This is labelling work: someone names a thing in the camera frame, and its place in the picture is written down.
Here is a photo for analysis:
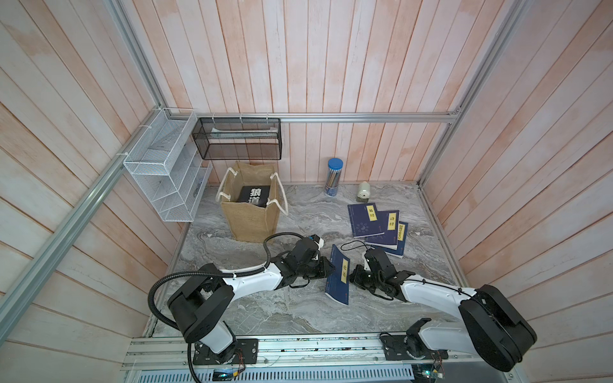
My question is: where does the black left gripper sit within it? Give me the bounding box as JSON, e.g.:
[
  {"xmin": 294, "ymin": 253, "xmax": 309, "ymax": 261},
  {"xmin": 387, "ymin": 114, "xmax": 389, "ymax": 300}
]
[{"xmin": 297, "ymin": 257, "xmax": 338, "ymax": 280}]

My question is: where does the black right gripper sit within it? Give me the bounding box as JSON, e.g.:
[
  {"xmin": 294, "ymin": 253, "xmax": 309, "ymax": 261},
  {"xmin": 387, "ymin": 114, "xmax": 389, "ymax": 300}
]
[{"xmin": 345, "ymin": 264, "xmax": 383, "ymax": 292}]

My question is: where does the navy book yellow label back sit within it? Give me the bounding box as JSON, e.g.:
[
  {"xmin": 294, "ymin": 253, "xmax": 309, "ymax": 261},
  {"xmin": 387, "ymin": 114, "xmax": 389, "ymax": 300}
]
[{"xmin": 347, "ymin": 203, "xmax": 386, "ymax": 239}]

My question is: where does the navy book yellow label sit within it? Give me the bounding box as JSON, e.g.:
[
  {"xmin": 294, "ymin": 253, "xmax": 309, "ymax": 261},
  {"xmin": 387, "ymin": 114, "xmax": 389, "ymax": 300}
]
[
  {"xmin": 347, "ymin": 203, "xmax": 386, "ymax": 239},
  {"xmin": 365, "ymin": 210, "xmax": 399, "ymax": 250},
  {"xmin": 386, "ymin": 222, "xmax": 407, "ymax": 258}
]

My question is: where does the tan canvas bag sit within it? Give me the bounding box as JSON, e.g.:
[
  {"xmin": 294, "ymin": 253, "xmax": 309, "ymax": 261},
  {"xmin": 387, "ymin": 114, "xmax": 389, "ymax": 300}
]
[{"xmin": 216, "ymin": 162, "xmax": 288, "ymax": 243}]

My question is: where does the black wolf book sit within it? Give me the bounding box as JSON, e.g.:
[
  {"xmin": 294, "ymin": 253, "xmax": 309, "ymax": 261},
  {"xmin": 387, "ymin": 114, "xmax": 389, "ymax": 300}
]
[{"xmin": 236, "ymin": 185, "xmax": 271, "ymax": 207}]

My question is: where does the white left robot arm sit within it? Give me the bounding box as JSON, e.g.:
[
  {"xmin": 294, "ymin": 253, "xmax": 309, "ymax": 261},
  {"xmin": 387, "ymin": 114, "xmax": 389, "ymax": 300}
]
[{"xmin": 167, "ymin": 233, "xmax": 335, "ymax": 356}]

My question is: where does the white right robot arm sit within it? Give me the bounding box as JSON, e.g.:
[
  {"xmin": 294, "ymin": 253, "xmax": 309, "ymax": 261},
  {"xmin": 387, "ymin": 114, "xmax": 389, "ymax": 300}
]
[{"xmin": 348, "ymin": 248, "xmax": 537, "ymax": 372}]

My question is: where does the clear pencil tube blue lid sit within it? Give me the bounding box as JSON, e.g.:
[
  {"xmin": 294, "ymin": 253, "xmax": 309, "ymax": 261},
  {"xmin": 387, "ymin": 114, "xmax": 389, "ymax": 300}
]
[{"xmin": 325, "ymin": 158, "xmax": 343, "ymax": 196}]

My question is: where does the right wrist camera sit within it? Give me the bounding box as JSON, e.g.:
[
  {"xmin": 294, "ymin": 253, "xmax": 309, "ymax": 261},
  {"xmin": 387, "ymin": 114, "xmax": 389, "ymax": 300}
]
[{"xmin": 363, "ymin": 249, "xmax": 374, "ymax": 272}]

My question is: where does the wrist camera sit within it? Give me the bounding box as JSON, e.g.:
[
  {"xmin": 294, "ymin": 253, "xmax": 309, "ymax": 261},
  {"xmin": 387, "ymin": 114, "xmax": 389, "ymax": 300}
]
[
  {"xmin": 363, "ymin": 249, "xmax": 374, "ymax": 272},
  {"xmin": 308, "ymin": 235, "xmax": 324, "ymax": 251}
]

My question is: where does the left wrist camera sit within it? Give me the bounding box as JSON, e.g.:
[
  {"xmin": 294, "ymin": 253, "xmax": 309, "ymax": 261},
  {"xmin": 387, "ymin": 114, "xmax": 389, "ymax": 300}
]
[{"xmin": 308, "ymin": 235, "xmax": 324, "ymax": 251}]

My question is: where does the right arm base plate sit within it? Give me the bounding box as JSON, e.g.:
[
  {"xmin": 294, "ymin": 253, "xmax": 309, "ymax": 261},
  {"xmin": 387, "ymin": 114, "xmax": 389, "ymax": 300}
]
[{"xmin": 378, "ymin": 332, "xmax": 449, "ymax": 361}]

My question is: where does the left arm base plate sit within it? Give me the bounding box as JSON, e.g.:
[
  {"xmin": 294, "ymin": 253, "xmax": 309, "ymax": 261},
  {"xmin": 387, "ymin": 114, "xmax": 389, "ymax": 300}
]
[{"xmin": 193, "ymin": 338, "xmax": 259, "ymax": 365}]

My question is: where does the aluminium front rail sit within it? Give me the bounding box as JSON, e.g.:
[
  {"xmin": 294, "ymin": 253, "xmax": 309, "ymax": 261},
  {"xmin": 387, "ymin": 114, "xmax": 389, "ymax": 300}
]
[{"xmin": 119, "ymin": 329, "xmax": 519, "ymax": 372}]

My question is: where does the black corrugated cable conduit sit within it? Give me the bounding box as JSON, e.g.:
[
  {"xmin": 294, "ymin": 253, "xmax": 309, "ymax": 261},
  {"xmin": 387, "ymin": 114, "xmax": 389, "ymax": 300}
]
[{"xmin": 147, "ymin": 231, "xmax": 305, "ymax": 383}]

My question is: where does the black mesh wall basket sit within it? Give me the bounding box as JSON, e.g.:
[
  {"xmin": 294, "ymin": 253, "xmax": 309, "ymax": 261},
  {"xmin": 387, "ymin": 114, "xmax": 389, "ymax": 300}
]
[{"xmin": 192, "ymin": 116, "xmax": 283, "ymax": 161}]

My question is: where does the white wire mesh shelf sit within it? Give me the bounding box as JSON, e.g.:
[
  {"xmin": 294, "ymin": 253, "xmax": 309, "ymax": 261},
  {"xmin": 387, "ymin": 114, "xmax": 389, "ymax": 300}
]
[{"xmin": 124, "ymin": 108, "xmax": 212, "ymax": 223}]

